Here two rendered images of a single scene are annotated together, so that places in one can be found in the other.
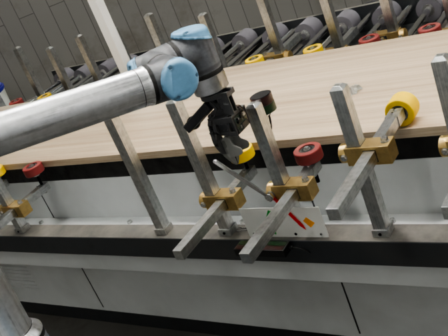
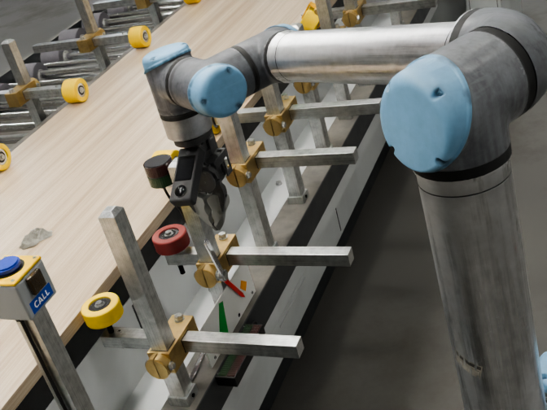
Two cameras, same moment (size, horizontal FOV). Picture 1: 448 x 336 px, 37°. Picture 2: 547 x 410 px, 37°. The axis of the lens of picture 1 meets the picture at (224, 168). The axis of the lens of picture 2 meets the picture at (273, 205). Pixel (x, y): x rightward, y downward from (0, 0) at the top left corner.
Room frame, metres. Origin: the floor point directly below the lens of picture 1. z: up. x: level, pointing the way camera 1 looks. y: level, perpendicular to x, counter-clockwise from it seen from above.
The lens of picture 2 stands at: (1.81, 1.38, 1.79)
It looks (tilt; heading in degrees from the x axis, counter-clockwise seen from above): 29 degrees down; 257
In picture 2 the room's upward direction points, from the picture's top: 16 degrees counter-clockwise
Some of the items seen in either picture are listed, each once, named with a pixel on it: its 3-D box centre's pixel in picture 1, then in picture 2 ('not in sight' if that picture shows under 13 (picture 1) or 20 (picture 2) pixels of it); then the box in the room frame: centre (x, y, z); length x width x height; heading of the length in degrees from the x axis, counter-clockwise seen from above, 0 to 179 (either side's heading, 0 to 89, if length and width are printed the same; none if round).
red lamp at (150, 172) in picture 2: (261, 99); (159, 166); (1.68, -0.16, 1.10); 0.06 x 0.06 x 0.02
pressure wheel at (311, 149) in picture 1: (312, 164); (175, 252); (1.70, -0.23, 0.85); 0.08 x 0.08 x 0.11
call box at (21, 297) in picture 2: not in sight; (19, 289); (1.97, 0.26, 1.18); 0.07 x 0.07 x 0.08; 50
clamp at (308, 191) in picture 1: (292, 188); (216, 260); (1.63, -0.15, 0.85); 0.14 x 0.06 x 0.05; 50
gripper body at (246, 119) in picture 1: (223, 111); (201, 158); (1.60, -0.05, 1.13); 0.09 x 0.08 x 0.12; 50
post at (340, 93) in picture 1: (364, 171); (248, 188); (1.48, -0.32, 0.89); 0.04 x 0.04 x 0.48; 50
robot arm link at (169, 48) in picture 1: (156, 69); (211, 85); (1.56, 0.06, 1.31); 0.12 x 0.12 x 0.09; 17
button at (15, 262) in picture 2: not in sight; (7, 267); (1.97, 0.26, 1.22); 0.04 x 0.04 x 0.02
